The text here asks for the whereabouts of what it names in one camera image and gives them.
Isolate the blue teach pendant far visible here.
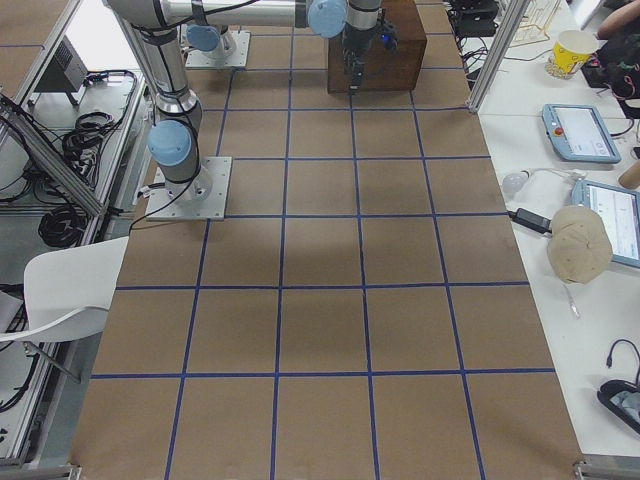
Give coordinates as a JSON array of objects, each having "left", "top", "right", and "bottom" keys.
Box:
[{"left": 541, "top": 104, "right": 622, "bottom": 164}]

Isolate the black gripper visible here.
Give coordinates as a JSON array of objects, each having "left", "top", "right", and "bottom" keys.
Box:
[{"left": 342, "top": 20, "right": 398, "bottom": 94}]

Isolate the yellow popcorn paper cup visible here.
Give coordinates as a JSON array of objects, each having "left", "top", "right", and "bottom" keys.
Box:
[{"left": 545, "top": 30, "right": 599, "bottom": 79}]

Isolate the aluminium frame post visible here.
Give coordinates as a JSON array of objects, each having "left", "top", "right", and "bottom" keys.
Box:
[{"left": 467, "top": 0, "right": 530, "bottom": 113}]

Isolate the blue teach pendant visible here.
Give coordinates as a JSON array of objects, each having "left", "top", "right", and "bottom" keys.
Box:
[
  {"left": 571, "top": 180, "right": 639, "bottom": 268},
  {"left": 541, "top": 104, "right": 622, "bottom": 164}
]

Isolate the white plastic chair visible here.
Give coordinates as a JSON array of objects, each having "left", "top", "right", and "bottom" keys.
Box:
[{"left": 1, "top": 236, "right": 129, "bottom": 343}]

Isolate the beige cap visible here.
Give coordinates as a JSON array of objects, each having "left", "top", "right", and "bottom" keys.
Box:
[{"left": 547, "top": 206, "right": 613, "bottom": 284}]

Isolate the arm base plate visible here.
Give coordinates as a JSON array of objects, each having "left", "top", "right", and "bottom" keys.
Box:
[
  {"left": 182, "top": 30, "right": 251, "bottom": 70},
  {"left": 145, "top": 156, "right": 232, "bottom": 221}
]

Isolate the blue teach pendant near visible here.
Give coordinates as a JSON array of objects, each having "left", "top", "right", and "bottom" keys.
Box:
[{"left": 571, "top": 180, "right": 639, "bottom": 268}]

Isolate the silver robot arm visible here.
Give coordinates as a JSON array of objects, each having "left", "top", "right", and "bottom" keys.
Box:
[
  {"left": 107, "top": 1, "right": 397, "bottom": 203},
  {"left": 186, "top": 24, "right": 237, "bottom": 60}
]

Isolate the dark wooden drawer cabinet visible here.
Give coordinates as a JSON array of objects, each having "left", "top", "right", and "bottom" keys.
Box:
[{"left": 327, "top": 1, "right": 427, "bottom": 94}]

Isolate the gold wire rack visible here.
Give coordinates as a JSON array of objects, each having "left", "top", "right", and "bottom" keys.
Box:
[{"left": 511, "top": 1, "right": 552, "bottom": 47}]

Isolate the black power adapter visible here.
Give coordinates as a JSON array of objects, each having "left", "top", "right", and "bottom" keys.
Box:
[{"left": 508, "top": 208, "right": 552, "bottom": 234}]

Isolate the black smartphone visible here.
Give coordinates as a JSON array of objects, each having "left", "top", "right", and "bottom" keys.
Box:
[{"left": 597, "top": 380, "right": 640, "bottom": 433}]

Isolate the cardboard tube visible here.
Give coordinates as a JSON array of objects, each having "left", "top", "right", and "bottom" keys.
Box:
[{"left": 618, "top": 162, "right": 640, "bottom": 190}]

